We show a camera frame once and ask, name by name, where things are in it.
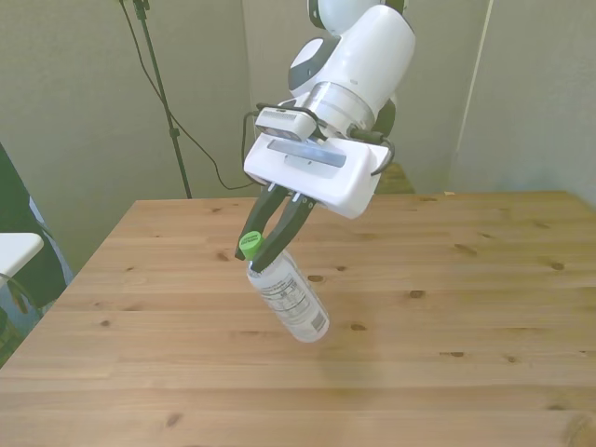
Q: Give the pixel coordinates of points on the white side table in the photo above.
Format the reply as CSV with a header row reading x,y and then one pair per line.
x,y
16,251

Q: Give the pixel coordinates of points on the clear green-capped water bottle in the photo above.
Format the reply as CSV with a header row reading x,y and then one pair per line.
x,y
293,298

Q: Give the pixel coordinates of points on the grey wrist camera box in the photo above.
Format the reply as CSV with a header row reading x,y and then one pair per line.
x,y
284,123

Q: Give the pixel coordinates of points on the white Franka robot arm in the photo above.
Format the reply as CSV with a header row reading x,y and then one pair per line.
x,y
372,51

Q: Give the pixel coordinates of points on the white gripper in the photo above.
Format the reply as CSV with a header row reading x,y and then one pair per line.
x,y
344,181

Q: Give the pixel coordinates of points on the black tripod stand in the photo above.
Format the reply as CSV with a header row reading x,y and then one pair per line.
x,y
160,88

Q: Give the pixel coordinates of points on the person in dark clothing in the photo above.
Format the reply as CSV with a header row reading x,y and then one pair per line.
x,y
18,223

